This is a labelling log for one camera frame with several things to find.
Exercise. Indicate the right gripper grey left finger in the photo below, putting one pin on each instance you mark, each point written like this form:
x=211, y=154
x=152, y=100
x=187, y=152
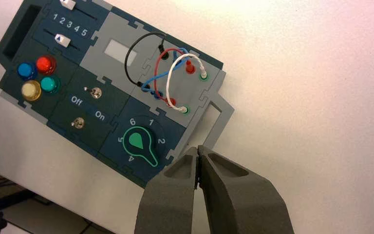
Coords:
x=167, y=200

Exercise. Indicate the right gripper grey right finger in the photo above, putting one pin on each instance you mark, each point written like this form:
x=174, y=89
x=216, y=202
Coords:
x=238, y=203

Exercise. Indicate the dark teal grey control box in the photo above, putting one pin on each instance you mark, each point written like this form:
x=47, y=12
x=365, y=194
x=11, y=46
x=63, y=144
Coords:
x=87, y=97

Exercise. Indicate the green rotary knob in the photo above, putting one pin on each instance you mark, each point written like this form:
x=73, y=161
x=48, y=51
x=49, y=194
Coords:
x=137, y=140

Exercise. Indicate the small white display window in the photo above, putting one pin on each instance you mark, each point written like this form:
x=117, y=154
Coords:
x=119, y=51

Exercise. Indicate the teal push button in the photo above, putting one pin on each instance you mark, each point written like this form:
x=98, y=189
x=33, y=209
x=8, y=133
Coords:
x=48, y=84

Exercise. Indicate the yellow push button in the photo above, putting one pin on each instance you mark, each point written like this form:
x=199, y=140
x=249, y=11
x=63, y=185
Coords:
x=30, y=90

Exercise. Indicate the red push button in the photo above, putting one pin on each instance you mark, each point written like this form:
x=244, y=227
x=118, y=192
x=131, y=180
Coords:
x=45, y=64

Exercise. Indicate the white slider knob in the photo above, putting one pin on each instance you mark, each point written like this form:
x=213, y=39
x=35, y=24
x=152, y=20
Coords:
x=62, y=40
x=68, y=4

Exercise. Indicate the blue push button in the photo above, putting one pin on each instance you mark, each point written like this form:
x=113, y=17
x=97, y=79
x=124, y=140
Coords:
x=25, y=70

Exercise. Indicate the metal toggle switch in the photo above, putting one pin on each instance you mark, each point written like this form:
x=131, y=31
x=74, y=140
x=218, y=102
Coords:
x=78, y=122
x=96, y=93

